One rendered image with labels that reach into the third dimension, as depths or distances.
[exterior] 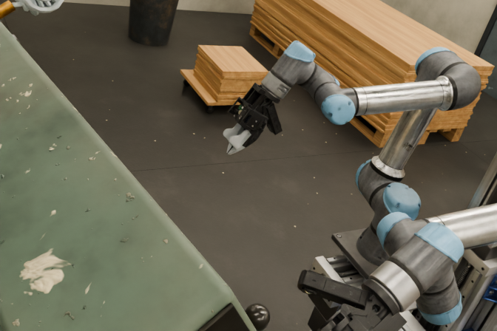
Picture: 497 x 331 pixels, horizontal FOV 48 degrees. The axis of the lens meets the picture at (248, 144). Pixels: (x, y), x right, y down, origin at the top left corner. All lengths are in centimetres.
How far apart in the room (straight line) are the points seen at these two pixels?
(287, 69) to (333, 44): 383
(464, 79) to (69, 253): 141
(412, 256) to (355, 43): 424
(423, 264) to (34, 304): 72
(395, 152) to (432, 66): 29
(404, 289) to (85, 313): 69
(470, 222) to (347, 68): 408
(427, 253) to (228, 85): 368
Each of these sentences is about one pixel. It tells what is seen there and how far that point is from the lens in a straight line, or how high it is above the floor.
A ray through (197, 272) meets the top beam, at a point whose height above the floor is 193.
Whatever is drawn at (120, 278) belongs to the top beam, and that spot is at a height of 191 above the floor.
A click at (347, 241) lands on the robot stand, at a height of 104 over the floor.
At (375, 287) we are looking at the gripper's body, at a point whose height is 155.
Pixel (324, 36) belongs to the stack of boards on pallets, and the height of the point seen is 54.
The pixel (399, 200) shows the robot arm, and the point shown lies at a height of 126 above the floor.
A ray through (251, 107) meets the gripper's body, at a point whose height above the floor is 146.
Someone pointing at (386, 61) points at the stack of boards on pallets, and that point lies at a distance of 480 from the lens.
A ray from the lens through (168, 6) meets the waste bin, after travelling 560.
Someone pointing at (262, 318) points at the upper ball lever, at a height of 154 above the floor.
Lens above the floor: 212
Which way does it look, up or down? 29 degrees down
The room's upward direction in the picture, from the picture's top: 15 degrees clockwise
